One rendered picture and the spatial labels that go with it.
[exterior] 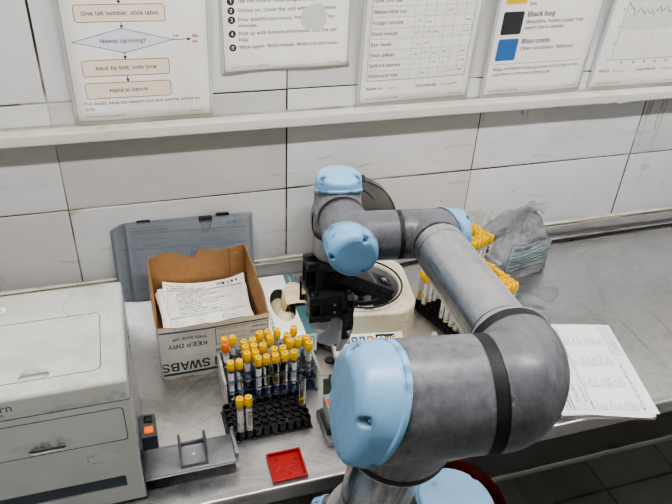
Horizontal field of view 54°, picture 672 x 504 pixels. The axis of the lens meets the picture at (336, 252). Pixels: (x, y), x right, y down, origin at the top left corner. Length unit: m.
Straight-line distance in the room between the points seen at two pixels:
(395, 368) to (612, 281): 1.46
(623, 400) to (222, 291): 0.95
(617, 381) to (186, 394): 0.96
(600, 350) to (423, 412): 1.16
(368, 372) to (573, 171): 1.54
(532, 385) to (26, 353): 0.84
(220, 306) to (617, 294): 1.07
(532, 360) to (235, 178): 1.14
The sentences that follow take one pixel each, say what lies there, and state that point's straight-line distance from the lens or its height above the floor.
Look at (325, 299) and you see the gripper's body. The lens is 1.13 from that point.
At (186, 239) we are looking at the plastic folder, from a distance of 1.70.
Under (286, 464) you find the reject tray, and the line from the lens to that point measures 1.35.
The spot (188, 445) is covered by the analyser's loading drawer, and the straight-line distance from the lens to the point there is 1.35.
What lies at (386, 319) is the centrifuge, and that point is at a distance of 1.54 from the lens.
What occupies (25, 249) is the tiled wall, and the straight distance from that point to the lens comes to 1.73.
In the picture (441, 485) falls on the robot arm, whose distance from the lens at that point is 1.03.
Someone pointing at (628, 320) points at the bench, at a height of 0.88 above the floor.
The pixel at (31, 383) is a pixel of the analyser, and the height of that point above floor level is 1.17.
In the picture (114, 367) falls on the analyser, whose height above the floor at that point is 1.17.
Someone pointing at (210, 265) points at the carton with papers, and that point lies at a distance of 1.69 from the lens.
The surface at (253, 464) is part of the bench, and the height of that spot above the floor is 0.88.
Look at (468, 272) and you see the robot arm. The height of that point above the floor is 1.48.
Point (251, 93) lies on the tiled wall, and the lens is 1.58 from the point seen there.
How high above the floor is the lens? 1.93
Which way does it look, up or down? 33 degrees down
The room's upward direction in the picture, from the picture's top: 3 degrees clockwise
